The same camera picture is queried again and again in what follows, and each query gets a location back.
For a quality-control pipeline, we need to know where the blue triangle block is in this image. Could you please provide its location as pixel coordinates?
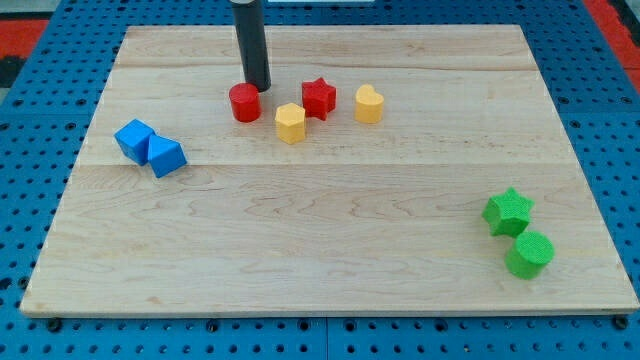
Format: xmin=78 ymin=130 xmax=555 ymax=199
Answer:
xmin=148 ymin=135 xmax=187 ymax=178

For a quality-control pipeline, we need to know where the blue cube block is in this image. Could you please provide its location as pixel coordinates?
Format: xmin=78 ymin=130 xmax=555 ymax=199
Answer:
xmin=114 ymin=119 xmax=155 ymax=166

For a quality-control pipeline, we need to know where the yellow hexagon block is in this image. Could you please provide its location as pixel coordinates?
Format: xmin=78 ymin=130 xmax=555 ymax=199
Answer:
xmin=275 ymin=103 xmax=306 ymax=144

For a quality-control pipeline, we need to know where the wooden board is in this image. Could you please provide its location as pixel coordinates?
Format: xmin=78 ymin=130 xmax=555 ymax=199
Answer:
xmin=21 ymin=25 xmax=639 ymax=318

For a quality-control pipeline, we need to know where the red star block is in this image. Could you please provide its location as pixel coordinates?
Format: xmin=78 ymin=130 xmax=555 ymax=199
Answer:
xmin=301 ymin=77 xmax=337 ymax=121

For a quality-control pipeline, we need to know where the yellow heart block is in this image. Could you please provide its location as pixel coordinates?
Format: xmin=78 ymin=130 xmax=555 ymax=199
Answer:
xmin=354 ymin=84 xmax=385 ymax=124

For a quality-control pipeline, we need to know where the red cylinder block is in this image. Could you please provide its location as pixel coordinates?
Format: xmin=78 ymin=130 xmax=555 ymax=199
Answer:
xmin=229 ymin=83 xmax=261 ymax=123

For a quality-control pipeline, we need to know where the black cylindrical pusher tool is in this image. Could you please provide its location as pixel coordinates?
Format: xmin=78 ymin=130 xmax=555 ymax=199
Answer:
xmin=230 ymin=0 xmax=271 ymax=92

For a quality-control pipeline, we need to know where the green star block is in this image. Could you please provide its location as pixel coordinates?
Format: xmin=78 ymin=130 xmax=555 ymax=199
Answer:
xmin=482 ymin=187 xmax=535 ymax=238

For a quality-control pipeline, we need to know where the green cylinder block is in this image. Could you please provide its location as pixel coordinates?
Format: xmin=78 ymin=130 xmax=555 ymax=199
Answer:
xmin=504 ymin=231 xmax=555 ymax=280

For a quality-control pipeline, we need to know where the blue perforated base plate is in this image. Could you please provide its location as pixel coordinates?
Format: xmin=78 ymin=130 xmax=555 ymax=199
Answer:
xmin=1 ymin=1 xmax=639 ymax=359

